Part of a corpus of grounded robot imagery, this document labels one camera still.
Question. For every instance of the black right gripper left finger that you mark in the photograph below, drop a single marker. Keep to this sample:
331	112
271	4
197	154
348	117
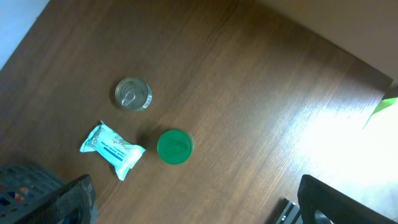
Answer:
73	202

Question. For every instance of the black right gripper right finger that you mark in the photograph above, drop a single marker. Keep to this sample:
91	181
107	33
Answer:
320	203

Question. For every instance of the grey plastic mesh basket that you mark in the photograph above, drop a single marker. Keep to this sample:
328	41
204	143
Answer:
23	185

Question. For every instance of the green lid glass jar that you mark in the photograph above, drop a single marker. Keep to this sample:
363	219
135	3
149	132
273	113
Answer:
175	146

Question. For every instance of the tin can with pull tab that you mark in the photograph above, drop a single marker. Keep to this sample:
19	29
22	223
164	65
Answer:
133	94

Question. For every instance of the robot base at bottom edge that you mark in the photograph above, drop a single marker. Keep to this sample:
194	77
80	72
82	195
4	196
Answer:
288	213

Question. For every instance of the green white tissue pack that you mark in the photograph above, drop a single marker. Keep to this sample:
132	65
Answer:
112	147

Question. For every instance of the green object beyond table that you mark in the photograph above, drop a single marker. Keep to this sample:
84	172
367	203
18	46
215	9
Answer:
384	116

